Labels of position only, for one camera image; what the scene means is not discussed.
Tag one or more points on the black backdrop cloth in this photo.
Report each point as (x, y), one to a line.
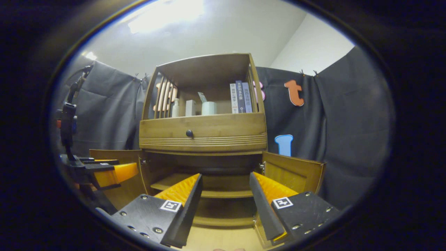
(348, 122)

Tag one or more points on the white rectangular box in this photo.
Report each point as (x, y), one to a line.
(190, 108)

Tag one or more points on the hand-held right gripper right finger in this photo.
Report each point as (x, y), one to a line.
(264, 209)

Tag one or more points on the dark blue spine book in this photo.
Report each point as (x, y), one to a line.
(240, 97)

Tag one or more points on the wooden cabinet drawer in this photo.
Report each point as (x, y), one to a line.
(226, 129)

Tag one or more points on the wooden double-door shoe cabinet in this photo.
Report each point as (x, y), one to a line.
(209, 68)

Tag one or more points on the white pump bottle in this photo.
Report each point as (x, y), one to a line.
(175, 109)

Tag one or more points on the black round drawer knob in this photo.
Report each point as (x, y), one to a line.
(189, 133)

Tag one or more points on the white cup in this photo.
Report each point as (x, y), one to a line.
(209, 108)

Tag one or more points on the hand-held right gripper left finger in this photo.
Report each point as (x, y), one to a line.
(190, 209)

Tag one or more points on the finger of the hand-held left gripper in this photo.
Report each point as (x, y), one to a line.
(101, 161)
(115, 174)

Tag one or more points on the grey tool in cup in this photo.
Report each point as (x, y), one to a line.
(202, 97)

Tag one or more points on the wooden shoe cabinet door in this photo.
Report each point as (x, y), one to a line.
(296, 174)
(130, 193)

